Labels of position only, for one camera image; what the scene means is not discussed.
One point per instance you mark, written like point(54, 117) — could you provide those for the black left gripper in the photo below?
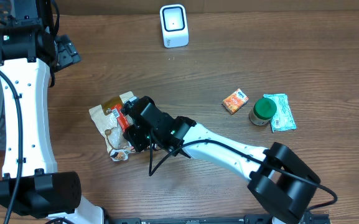
point(66, 50)

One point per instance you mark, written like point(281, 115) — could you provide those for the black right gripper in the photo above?
point(134, 121)

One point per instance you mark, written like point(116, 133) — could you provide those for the green lid jar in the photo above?
point(262, 111)

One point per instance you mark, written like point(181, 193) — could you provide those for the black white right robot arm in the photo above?
point(280, 181)

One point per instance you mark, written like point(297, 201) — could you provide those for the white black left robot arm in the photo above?
point(31, 53)

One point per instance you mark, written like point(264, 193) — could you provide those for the white barcode scanner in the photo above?
point(174, 26)

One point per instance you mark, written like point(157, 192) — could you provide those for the beige red snack bag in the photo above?
point(118, 148)

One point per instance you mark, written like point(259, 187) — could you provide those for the small orange box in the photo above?
point(235, 101)

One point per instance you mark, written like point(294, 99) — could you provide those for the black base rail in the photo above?
point(308, 218)

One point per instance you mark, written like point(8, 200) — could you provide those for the teal tissue packet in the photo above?
point(283, 120)

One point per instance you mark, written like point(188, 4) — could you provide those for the red snack bar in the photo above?
point(120, 117)

